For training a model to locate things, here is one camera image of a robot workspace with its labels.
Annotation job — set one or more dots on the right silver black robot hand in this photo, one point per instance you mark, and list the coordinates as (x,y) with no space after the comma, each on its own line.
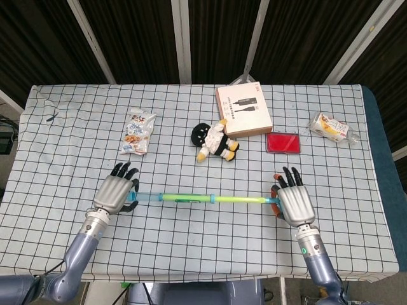
(295,203)

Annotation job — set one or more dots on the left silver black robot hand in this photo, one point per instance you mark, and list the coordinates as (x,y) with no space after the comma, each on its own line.
(113,193)

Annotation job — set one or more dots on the clear blue plastic tube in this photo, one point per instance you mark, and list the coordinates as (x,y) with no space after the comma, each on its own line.
(149,197)

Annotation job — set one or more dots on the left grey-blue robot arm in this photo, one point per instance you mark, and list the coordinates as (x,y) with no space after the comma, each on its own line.
(76,254)

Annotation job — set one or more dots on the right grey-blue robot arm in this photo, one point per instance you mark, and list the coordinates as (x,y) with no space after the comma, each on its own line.
(318,263)

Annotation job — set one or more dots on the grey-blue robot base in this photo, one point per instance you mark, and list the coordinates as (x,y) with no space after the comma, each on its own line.
(197,294)

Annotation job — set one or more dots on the red ink pad case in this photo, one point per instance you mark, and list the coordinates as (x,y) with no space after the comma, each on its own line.
(283,143)

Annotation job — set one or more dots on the white snack bag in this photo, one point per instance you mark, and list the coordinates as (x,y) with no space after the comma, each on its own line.
(138,133)

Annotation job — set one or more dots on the wrapped bread packet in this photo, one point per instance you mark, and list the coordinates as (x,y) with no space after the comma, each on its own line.
(330,127)

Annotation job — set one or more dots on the white black-checked tablecloth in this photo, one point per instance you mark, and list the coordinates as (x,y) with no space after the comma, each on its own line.
(190,241)

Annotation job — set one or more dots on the black and white plush doll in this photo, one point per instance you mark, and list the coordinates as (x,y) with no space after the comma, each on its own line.
(216,141)

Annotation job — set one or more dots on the black device box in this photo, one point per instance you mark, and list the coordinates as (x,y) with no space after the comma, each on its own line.
(5,143)

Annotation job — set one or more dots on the white frame post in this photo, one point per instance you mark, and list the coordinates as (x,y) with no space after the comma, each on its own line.
(356,44)
(182,41)
(92,44)
(254,41)

